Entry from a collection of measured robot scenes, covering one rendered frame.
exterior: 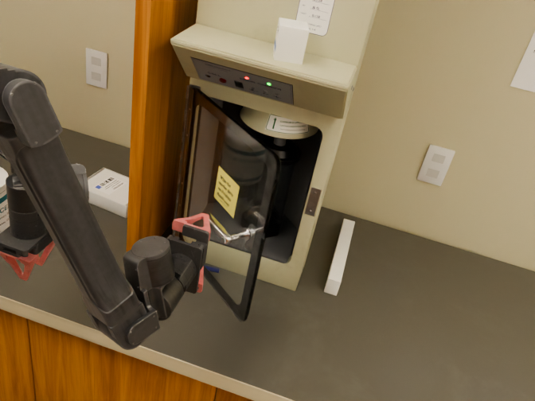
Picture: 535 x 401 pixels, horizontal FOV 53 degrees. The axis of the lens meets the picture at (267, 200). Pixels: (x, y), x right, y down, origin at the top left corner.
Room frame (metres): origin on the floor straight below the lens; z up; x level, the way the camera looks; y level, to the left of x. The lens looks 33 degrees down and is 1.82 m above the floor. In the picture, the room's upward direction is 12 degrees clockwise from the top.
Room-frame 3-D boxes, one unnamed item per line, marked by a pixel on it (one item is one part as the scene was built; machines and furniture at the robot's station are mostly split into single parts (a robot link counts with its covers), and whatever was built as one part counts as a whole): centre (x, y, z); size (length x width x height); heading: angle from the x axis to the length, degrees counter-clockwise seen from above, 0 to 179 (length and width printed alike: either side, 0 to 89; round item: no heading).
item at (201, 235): (0.74, 0.11, 1.23); 0.09 x 0.07 x 0.07; 171
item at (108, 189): (1.19, 0.41, 0.96); 0.16 x 0.12 x 0.04; 74
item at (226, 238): (0.82, 0.07, 1.20); 0.10 x 0.05 x 0.03; 42
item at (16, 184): (0.71, 0.39, 1.27); 0.07 x 0.06 x 0.07; 121
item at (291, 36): (0.93, 0.02, 1.54); 0.05 x 0.05 x 0.06; 8
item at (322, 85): (0.94, 0.06, 1.46); 0.32 x 0.12 x 0.10; 81
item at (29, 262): (0.70, 0.40, 1.13); 0.07 x 0.07 x 0.09; 80
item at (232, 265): (0.89, 0.10, 1.19); 0.30 x 0.01 x 0.40; 42
